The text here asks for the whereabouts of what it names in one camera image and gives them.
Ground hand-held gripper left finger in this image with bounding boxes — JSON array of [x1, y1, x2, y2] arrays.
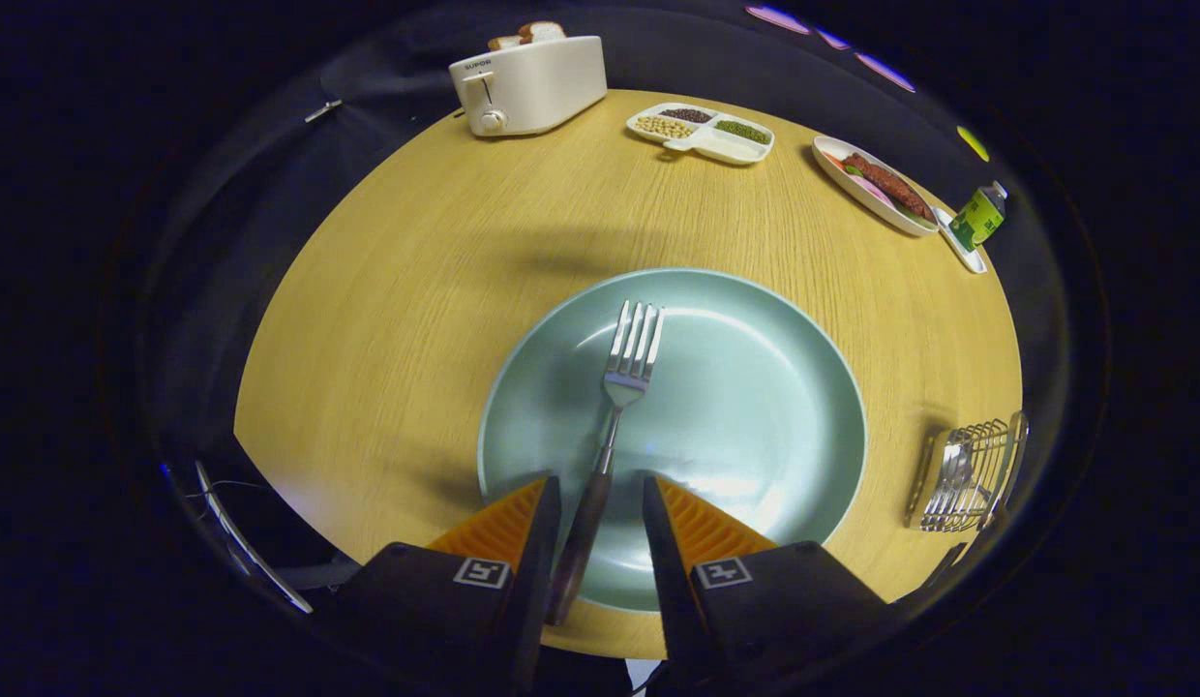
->
[[334, 474, 563, 697]]

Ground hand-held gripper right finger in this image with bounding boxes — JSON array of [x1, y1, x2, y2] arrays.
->
[[642, 474, 891, 697]]

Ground pale green plate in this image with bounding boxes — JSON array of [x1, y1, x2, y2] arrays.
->
[[477, 268, 868, 614]]

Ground curved silver metal bar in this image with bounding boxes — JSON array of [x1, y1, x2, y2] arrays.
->
[[194, 460, 315, 616]]

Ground white square coaster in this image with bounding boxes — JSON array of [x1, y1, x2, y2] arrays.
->
[[932, 205, 989, 275]]

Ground pink ham slice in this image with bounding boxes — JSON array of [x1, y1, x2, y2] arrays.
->
[[847, 172, 896, 209]]

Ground white divided dish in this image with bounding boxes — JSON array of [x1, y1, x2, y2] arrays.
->
[[626, 102, 776, 166]]

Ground white round food plate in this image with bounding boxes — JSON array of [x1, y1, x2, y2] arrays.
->
[[812, 135, 941, 238]]

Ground brown meat pieces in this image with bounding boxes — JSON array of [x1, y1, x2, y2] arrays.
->
[[842, 152, 935, 222]]

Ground green drink bottle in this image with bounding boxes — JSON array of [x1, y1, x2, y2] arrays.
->
[[949, 181, 1008, 253]]

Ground white toaster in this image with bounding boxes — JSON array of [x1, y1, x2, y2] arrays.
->
[[449, 36, 609, 137]]

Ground metal wire cutlery basket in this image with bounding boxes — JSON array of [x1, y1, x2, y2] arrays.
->
[[903, 411, 1030, 533]]

